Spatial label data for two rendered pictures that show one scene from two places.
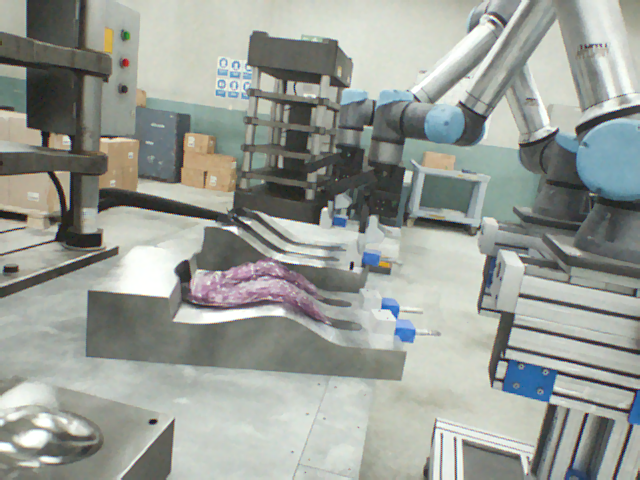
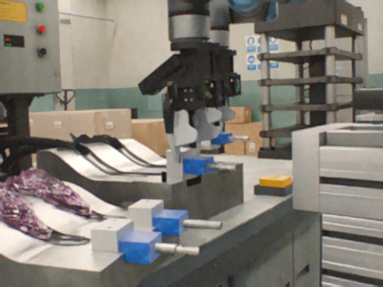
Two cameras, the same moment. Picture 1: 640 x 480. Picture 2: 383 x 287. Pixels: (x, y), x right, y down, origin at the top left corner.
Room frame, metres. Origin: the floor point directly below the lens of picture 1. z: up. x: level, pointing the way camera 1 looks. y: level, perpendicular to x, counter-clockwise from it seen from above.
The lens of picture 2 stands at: (0.36, -0.46, 1.04)
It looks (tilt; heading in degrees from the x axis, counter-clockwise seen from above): 5 degrees down; 26
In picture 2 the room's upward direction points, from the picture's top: 2 degrees counter-clockwise
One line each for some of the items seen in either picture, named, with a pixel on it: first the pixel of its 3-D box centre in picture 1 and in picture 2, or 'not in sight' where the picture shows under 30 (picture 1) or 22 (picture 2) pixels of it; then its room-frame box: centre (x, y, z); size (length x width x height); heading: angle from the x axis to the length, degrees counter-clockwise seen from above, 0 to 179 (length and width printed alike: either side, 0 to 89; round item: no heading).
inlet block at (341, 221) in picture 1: (343, 221); (225, 137); (1.39, -0.07, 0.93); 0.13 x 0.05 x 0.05; 81
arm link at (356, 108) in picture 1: (354, 110); (215, 9); (1.39, -0.05, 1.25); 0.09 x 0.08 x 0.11; 99
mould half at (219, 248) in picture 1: (270, 249); (118, 174); (1.19, 0.12, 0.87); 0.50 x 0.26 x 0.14; 80
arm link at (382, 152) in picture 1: (385, 153); (190, 32); (1.09, -0.12, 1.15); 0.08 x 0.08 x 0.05
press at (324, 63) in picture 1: (298, 139); (317, 92); (5.86, 0.41, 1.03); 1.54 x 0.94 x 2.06; 170
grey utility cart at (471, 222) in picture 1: (442, 197); not in sight; (6.96, -1.70, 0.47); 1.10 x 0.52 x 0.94; 88
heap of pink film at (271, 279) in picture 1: (260, 283); (1, 195); (0.83, 0.09, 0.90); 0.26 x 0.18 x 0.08; 98
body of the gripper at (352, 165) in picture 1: (347, 167); (218, 74); (1.39, -0.05, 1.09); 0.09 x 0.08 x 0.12; 80
